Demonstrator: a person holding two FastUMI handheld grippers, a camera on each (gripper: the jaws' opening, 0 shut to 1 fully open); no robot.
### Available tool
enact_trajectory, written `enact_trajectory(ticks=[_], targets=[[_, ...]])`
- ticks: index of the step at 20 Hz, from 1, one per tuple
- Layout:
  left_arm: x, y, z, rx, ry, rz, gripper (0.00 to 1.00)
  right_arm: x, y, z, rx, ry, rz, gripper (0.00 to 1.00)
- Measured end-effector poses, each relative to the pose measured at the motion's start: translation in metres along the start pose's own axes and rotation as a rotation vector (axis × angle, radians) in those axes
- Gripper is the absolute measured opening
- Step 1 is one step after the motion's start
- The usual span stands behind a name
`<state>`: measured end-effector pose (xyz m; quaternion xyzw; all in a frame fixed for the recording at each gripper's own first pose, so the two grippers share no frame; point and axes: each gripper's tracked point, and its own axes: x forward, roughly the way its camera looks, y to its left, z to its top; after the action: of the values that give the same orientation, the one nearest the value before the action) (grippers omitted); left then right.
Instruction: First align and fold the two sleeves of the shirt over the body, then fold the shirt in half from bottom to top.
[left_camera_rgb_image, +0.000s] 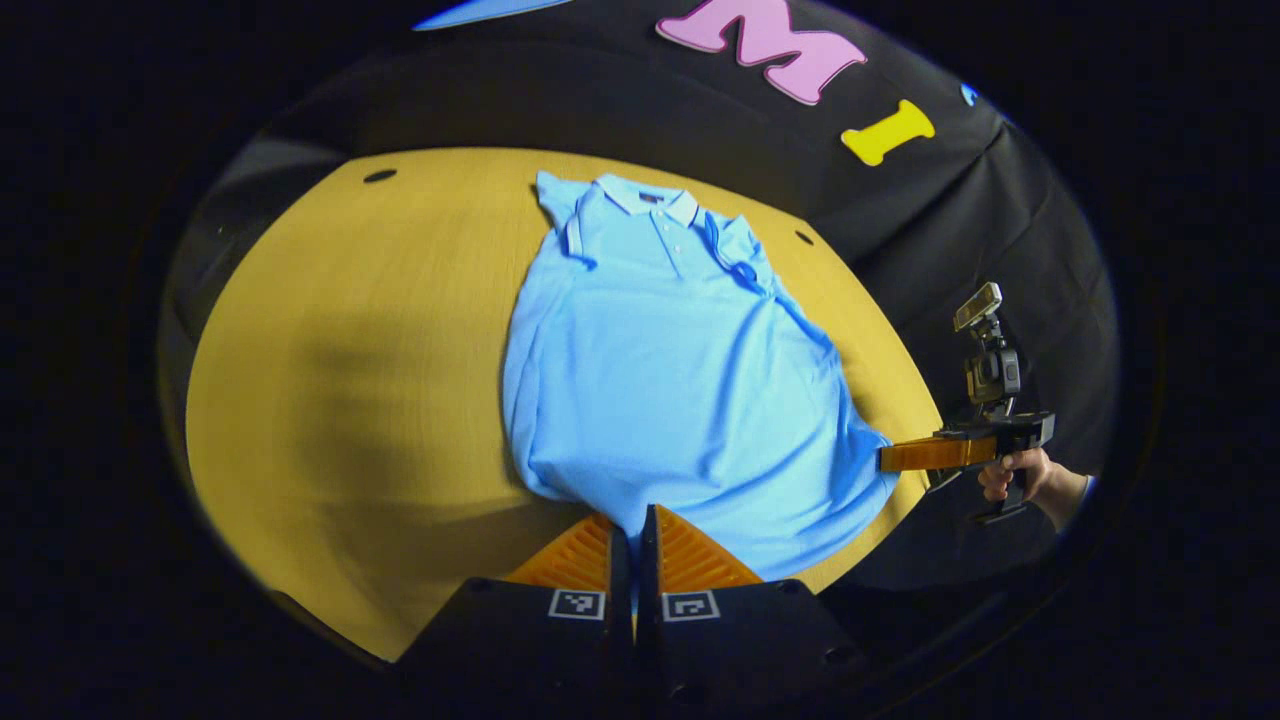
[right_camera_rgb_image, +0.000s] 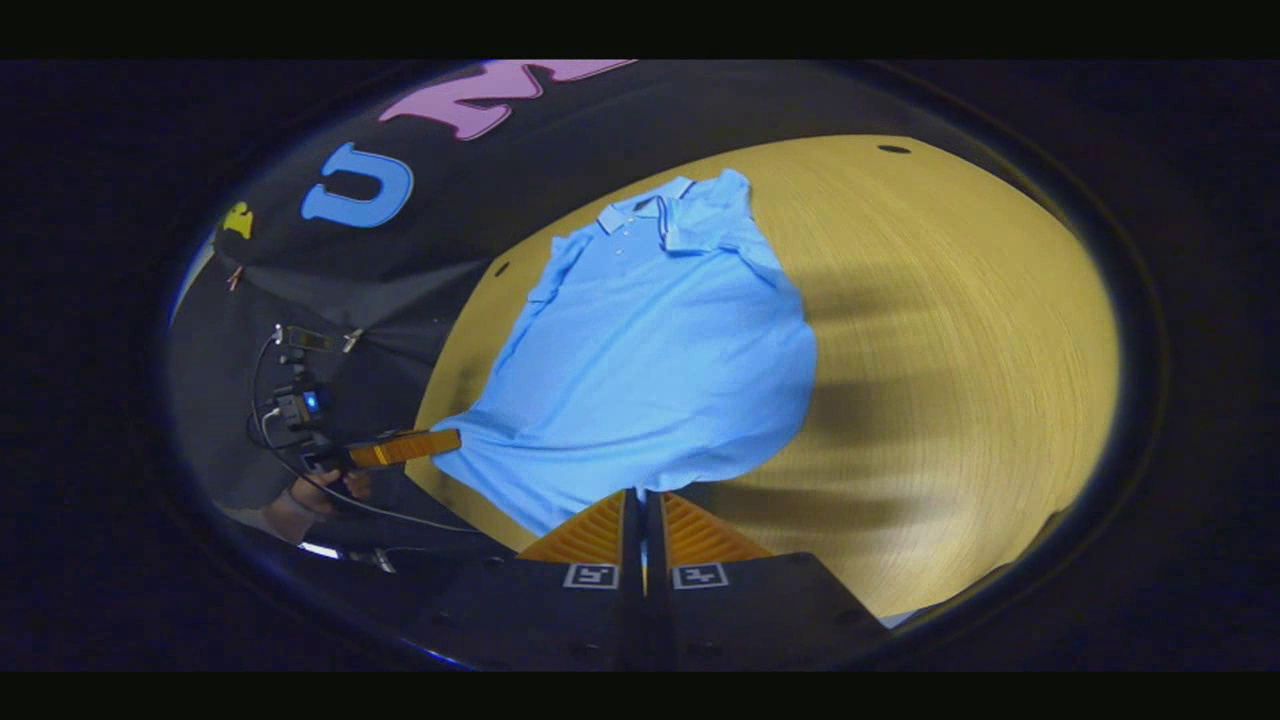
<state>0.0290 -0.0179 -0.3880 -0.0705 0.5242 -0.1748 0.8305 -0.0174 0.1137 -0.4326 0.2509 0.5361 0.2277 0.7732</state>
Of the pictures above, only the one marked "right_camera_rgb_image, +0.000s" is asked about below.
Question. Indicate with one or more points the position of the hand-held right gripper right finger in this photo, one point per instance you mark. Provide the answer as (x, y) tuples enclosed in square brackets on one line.
[(658, 600)]

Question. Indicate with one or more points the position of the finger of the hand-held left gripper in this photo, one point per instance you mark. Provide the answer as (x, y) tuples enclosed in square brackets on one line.
[(405, 447)]

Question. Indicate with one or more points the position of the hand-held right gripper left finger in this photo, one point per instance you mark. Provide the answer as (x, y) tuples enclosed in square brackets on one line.
[(625, 600)]

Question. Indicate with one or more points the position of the light blue T-shirt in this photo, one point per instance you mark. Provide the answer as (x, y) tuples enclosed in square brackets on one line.
[(640, 370)]

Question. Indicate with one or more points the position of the red clip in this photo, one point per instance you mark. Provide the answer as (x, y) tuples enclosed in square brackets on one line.
[(235, 278)]

